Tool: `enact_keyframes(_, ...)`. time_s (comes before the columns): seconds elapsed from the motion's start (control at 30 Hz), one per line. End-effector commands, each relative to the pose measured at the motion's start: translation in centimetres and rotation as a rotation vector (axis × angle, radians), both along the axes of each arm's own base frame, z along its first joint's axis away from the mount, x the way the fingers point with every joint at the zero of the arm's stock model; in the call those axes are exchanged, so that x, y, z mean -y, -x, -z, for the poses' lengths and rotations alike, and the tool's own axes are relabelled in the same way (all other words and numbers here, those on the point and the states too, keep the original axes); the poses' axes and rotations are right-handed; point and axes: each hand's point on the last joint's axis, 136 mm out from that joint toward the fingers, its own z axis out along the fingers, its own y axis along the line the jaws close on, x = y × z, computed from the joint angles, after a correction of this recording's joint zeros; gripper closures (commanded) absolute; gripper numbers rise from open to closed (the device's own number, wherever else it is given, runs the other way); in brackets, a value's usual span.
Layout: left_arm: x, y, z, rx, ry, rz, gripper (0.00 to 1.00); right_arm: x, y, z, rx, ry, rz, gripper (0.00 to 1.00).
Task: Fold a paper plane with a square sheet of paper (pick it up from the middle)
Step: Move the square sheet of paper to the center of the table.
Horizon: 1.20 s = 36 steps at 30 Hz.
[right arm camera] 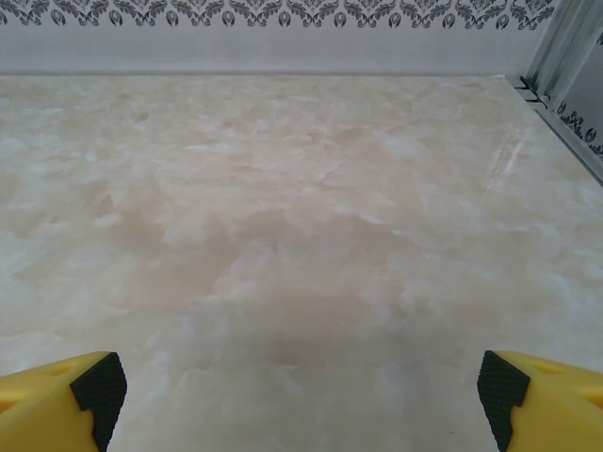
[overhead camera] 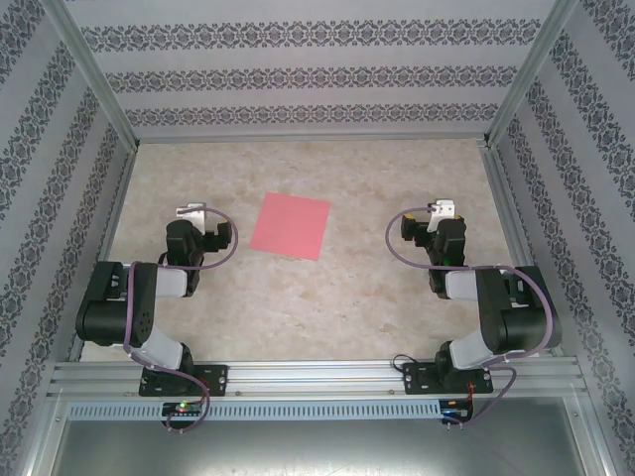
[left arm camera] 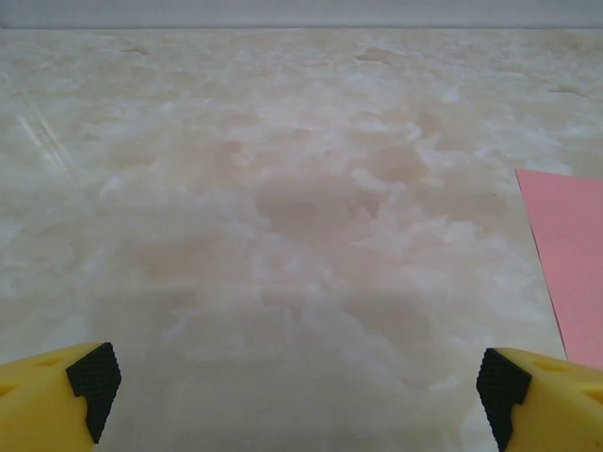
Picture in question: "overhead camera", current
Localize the pink cloth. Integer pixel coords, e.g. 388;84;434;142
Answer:
248;191;332;262

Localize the grey metal sheet panel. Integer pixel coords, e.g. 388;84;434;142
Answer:
49;418;606;476

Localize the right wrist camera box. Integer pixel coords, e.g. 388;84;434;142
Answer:
429;198;458;232

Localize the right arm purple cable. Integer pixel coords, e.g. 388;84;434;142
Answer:
386;205;556;427

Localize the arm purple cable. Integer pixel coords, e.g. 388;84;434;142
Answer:
386;205;556;427
122;206;240;435

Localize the aluminium side rail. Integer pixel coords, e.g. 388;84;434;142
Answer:
478;141;567;358
66;146;140;363

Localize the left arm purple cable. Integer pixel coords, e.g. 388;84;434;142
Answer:
122;206;240;435

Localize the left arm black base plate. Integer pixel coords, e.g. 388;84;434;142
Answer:
138;364;230;399

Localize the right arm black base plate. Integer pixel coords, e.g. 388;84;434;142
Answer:
401;361;495;397

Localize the aluminium frame post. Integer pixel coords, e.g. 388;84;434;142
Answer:
481;0;582;148
43;0;141;150

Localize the aluminium mounting rail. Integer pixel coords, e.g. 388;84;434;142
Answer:
47;360;589;398

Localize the slotted grey cable duct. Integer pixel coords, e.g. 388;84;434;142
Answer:
66;400;443;420

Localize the aluminium frame beam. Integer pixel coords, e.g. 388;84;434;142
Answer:
9;391;68;476
563;391;629;476

